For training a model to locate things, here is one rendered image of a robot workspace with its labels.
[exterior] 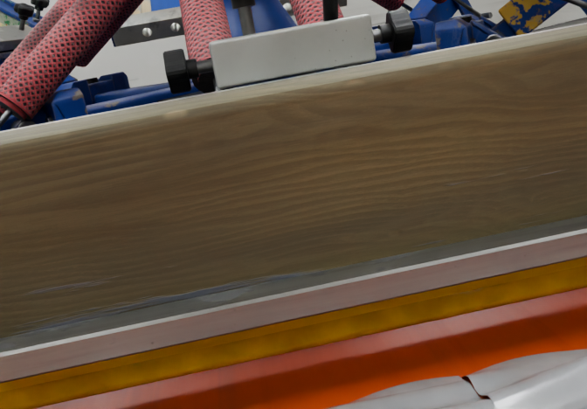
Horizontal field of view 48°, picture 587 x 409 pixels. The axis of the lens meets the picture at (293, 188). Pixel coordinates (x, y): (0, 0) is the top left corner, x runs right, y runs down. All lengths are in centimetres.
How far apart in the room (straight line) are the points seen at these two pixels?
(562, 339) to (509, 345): 2
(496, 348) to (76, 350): 14
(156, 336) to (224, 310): 2
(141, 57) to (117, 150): 417
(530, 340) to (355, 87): 11
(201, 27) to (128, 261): 51
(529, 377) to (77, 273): 15
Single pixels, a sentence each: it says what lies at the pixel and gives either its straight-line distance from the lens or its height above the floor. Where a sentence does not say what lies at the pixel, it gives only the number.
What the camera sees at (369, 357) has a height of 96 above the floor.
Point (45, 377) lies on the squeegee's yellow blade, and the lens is 26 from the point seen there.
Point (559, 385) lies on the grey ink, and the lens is 22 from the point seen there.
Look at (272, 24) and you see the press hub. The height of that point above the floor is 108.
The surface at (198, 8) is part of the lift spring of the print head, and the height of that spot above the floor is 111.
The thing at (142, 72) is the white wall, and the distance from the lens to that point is 438.
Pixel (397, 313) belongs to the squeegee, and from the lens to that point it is 25.
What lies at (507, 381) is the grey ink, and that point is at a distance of 23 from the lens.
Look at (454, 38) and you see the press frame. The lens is 90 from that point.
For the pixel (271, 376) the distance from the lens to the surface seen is 25.
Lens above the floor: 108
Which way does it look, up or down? 14 degrees down
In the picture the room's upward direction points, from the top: 10 degrees counter-clockwise
